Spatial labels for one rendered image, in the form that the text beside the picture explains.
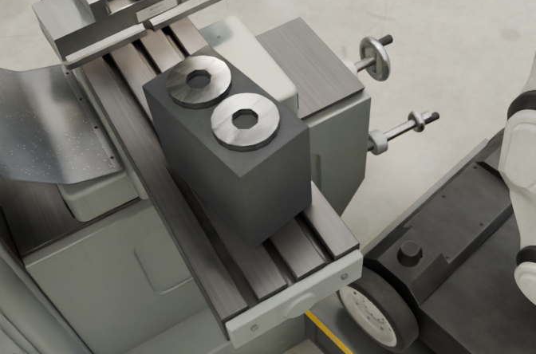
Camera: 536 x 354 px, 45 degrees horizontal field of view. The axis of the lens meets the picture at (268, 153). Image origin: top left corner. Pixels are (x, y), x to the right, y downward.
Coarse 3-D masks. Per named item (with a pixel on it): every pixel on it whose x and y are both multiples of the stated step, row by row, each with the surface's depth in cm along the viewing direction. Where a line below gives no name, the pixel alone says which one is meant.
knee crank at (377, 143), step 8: (416, 112) 159; (424, 112) 161; (432, 112) 163; (408, 120) 160; (416, 120) 158; (424, 120) 160; (432, 120) 163; (392, 128) 159; (400, 128) 158; (408, 128) 159; (416, 128) 160; (424, 128) 160; (368, 136) 156; (376, 136) 155; (384, 136) 155; (392, 136) 158; (368, 144) 156; (376, 144) 155; (384, 144) 155; (376, 152) 156
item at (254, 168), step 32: (192, 64) 91; (224, 64) 90; (160, 96) 89; (192, 96) 87; (224, 96) 88; (256, 96) 86; (160, 128) 96; (192, 128) 85; (224, 128) 83; (256, 128) 83; (288, 128) 84; (192, 160) 92; (224, 160) 82; (256, 160) 81; (288, 160) 86; (224, 192) 89; (256, 192) 85; (288, 192) 91; (256, 224) 90
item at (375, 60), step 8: (368, 40) 155; (376, 40) 154; (384, 40) 154; (392, 40) 155; (360, 48) 160; (368, 48) 158; (376, 48) 153; (360, 56) 162; (368, 56) 159; (376, 56) 156; (384, 56) 152; (352, 64) 153; (360, 64) 156; (368, 64) 156; (376, 64) 158; (384, 64) 153; (352, 72) 153; (368, 72) 162; (376, 72) 159; (384, 72) 154; (376, 80) 160; (384, 80) 157
